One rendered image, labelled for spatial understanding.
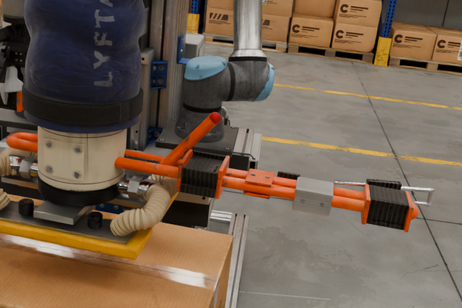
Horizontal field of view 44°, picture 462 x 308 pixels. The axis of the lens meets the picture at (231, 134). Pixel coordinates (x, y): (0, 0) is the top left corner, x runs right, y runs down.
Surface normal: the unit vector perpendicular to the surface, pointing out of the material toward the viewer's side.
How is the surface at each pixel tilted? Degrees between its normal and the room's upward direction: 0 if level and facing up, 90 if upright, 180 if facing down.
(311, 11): 93
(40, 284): 0
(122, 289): 0
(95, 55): 73
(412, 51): 91
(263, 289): 0
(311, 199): 90
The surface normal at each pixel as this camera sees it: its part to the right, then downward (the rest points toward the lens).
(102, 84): 0.60, 0.30
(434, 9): -0.10, 0.33
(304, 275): 0.11, -0.93
